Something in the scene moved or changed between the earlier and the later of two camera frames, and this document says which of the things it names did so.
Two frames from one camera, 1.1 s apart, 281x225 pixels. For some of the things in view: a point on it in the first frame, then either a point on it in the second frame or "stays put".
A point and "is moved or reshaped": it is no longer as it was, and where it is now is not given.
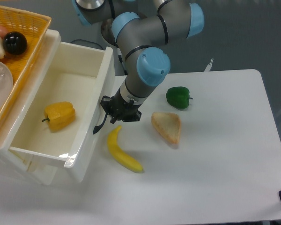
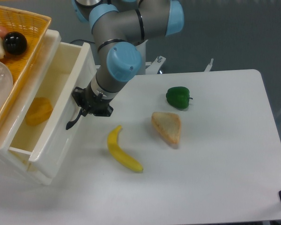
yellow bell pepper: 60,115 → 40,110
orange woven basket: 34,27 stays put
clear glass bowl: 2,86 stays put
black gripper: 118,109 → 98,106
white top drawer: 65,106 is moved or reshaped
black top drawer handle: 97,128 → 71,123
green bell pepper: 178,97 stays put
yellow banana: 119,154 stays put
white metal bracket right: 209,66 stays put
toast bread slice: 169,124 stays put
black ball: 14,43 stays put
